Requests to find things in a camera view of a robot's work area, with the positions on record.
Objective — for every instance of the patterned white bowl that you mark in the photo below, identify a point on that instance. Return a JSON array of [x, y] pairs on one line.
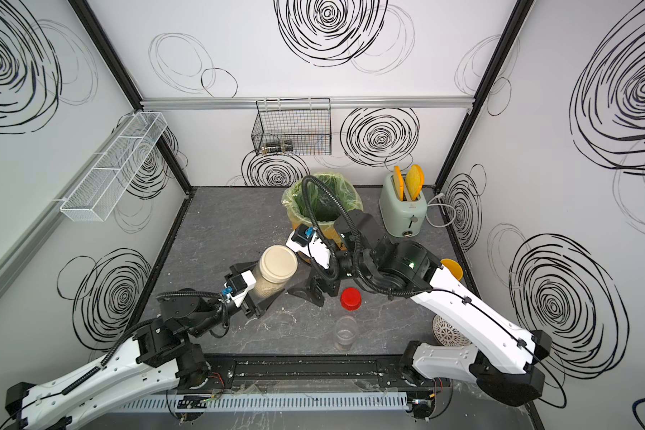
[[446, 335]]

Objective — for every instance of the right yellow toast slice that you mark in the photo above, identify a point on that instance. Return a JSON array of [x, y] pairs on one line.
[[414, 181]]

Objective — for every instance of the orange trash bin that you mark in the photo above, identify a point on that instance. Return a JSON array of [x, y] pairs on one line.
[[330, 231]]

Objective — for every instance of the yellow toast slice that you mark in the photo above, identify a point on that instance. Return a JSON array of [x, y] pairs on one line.
[[414, 181], [398, 183]]

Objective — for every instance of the clear jar with oatmeal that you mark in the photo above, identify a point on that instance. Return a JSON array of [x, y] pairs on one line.
[[345, 333]]

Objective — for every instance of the white wire wall shelf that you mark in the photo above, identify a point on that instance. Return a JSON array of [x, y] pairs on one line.
[[130, 164]]

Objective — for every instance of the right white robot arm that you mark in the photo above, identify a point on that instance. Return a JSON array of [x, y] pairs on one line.
[[502, 358]]

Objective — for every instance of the beige lidded oatmeal jar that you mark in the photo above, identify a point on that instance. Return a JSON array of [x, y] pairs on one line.
[[276, 266]]

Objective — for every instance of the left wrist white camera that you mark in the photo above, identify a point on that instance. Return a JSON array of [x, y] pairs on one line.
[[237, 287]]

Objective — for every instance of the black wire wall basket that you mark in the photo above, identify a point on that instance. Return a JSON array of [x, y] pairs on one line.
[[304, 121]]

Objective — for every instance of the mint green toaster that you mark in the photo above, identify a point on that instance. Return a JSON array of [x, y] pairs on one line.
[[401, 219]]

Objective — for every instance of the green plastic bin liner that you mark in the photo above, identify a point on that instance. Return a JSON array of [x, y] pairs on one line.
[[325, 210]]

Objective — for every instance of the dark item in basket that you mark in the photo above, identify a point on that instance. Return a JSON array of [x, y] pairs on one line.
[[277, 146]]

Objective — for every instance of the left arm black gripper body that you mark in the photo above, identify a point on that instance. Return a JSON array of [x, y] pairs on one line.
[[213, 317]]

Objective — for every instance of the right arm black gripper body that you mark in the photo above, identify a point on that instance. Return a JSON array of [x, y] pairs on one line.
[[349, 265]]

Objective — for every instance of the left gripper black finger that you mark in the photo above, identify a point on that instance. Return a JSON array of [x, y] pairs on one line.
[[239, 268], [255, 306]]

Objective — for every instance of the yellow mug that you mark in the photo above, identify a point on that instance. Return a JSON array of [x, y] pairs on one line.
[[454, 267]]

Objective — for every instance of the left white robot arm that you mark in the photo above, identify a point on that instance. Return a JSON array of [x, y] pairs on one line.
[[154, 355]]

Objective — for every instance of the left yellow toast slice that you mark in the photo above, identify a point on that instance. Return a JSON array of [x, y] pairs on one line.
[[398, 183]]

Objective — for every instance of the red jar lid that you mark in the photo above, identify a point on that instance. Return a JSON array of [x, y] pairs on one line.
[[351, 299]]

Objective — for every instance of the white slotted cable duct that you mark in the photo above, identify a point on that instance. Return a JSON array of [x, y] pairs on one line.
[[268, 402]]

